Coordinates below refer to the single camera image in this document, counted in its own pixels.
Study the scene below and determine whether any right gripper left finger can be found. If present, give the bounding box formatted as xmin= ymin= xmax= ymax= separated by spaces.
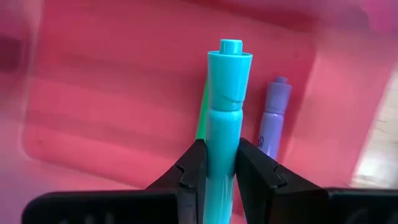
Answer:
xmin=21 ymin=139 xmax=208 ymax=224

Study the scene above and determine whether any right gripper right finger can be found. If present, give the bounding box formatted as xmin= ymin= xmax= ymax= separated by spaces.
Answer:
xmin=236 ymin=138 xmax=398 ymax=224

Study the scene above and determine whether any teal highlighter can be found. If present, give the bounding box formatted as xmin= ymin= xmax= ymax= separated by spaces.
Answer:
xmin=202 ymin=39 xmax=253 ymax=224

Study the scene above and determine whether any pink plastic bin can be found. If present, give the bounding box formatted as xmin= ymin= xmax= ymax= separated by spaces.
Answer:
xmin=0 ymin=0 xmax=397 ymax=224

